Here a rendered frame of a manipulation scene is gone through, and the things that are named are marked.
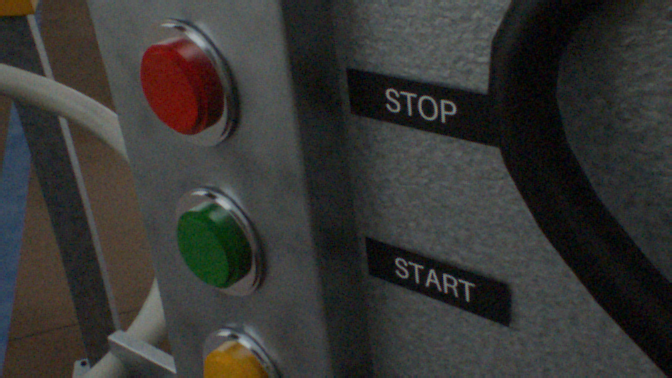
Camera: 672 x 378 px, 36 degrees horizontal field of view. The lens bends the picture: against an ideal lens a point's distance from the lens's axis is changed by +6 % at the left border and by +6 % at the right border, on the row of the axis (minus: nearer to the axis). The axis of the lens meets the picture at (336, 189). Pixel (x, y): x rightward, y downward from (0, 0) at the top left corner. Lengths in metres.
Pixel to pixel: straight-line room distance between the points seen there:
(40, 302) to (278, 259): 2.92
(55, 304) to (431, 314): 2.90
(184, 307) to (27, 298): 2.90
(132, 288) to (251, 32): 2.89
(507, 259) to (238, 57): 0.09
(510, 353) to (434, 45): 0.08
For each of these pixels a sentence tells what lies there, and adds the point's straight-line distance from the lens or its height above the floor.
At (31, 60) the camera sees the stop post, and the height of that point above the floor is 0.90.
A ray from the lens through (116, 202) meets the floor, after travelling 3.67.
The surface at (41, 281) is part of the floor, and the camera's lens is 3.30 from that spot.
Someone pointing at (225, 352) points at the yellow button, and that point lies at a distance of 0.32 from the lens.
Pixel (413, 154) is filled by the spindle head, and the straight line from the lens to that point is 0.25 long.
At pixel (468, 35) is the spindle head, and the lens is 0.23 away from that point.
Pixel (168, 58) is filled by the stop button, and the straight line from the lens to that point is 0.27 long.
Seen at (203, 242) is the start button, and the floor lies 1.47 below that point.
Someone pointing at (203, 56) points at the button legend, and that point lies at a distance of 0.26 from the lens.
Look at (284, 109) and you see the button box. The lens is 0.25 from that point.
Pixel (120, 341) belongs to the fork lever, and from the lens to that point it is 0.80.
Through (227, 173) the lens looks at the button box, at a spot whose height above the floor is 1.49.
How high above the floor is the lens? 1.61
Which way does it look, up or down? 28 degrees down
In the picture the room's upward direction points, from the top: 7 degrees counter-clockwise
